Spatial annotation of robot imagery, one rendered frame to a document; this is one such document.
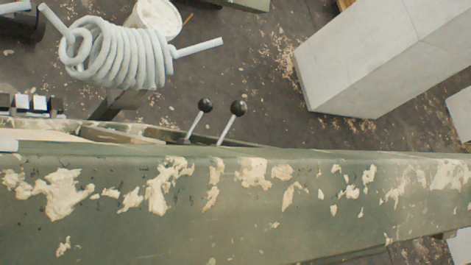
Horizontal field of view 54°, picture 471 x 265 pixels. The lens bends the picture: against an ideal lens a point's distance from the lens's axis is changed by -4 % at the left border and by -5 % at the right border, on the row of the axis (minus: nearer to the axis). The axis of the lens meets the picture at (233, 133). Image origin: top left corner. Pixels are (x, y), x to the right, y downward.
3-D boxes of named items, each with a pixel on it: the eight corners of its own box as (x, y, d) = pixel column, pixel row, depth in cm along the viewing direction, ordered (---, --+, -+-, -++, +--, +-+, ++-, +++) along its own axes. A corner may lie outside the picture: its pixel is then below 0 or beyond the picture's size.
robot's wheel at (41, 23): (26, 19, 262) (37, -3, 249) (35, 20, 266) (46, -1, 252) (28, 48, 255) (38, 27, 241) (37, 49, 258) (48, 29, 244)
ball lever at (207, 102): (182, 150, 112) (210, 102, 116) (191, 152, 109) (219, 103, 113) (171, 141, 110) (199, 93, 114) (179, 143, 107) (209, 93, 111)
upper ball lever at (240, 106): (213, 157, 103) (242, 105, 107) (224, 160, 100) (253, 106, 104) (201, 148, 101) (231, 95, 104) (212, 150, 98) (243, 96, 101)
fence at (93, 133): (93, 138, 156) (95, 126, 156) (314, 197, 82) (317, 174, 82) (79, 137, 153) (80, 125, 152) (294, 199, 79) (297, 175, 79)
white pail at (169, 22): (151, 34, 316) (188, -10, 283) (157, 73, 305) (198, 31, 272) (107, 25, 296) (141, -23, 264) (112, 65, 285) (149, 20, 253)
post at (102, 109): (62, 162, 240) (124, 90, 188) (64, 173, 238) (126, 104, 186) (51, 162, 236) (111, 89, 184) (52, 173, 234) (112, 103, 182)
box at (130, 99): (130, 85, 191) (151, 61, 179) (135, 112, 187) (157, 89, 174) (103, 82, 183) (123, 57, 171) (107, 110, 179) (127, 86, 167)
